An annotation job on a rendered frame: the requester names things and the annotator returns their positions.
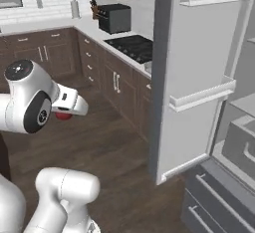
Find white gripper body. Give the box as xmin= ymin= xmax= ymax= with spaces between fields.
xmin=69 ymin=92 xmax=90 ymax=117

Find red tomato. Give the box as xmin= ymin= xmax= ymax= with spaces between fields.
xmin=54 ymin=111 xmax=74 ymax=122

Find dark brown counter cabinet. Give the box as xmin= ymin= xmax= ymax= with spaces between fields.
xmin=0 ymin=131 xmax=12 ymax=182

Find dark brown base cupboards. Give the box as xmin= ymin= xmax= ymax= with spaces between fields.
xmin=0 ymin=27 xmax=81 ymax=94
xmin=75 ymin=30 xmax=153 ymax=143

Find black hob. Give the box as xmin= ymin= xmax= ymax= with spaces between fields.
xmin=104 ymin=34 xmax=154 ymax=65

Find black toaster oven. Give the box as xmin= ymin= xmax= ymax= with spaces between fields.
xmin=97 ymin=3 xmax=132 ymax=35

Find brown knife block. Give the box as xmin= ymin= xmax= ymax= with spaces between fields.
xmin=89 ymin=0 xmax=101 ymax=21

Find grey fridge door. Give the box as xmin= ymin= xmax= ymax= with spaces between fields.
xmin=148 ymin=0 xmax=255 ymax=187

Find grey freezer drawer front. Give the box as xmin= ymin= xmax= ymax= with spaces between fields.
xmin=185 ymin=165 xmax=255 ymax=233
xmin=180 ymin=188 xmax=227 ymax=233

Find grey fridge crisper drawer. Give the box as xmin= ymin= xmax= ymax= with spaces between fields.
xmin=221 ymin=115 xmax=255 ymax=182

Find grey fridge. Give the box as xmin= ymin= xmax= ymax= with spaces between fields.
xmin=180 ymin=0 xmax=255 ymax=233

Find silver freezer drawer handle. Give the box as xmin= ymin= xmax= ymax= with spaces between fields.
xmin=194 ymin=173 xmax=255 ymax=233
xmin=187 ymin=205 xmax=215 ymax=233

